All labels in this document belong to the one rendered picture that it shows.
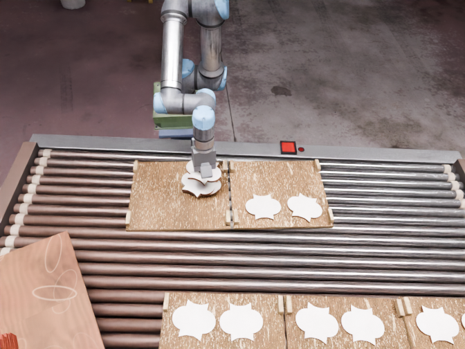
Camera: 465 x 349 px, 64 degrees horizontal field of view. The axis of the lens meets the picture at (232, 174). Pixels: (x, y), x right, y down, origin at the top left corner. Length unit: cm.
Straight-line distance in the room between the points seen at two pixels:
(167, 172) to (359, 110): 237
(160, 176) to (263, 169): 46
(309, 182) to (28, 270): 113
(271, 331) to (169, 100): 86
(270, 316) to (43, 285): 75
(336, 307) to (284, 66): 292
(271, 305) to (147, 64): 298
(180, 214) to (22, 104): 245
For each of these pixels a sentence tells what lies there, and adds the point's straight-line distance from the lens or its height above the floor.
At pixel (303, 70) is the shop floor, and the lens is 397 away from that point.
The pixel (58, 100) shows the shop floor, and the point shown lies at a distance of 365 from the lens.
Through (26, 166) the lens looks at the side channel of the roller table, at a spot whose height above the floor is 94.
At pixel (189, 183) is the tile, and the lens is 156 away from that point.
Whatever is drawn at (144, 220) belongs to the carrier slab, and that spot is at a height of 94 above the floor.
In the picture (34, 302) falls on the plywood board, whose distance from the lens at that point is 137.
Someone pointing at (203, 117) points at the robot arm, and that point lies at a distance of 125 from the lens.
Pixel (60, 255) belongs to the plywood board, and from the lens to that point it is 141.
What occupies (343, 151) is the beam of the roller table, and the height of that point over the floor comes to 91.
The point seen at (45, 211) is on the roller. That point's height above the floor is 91.
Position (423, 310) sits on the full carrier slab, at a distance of 155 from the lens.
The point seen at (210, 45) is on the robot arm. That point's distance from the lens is 162.
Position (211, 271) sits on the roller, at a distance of 143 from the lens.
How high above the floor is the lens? 222
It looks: 51 degrees down
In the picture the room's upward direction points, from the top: 6 degrees clockwise
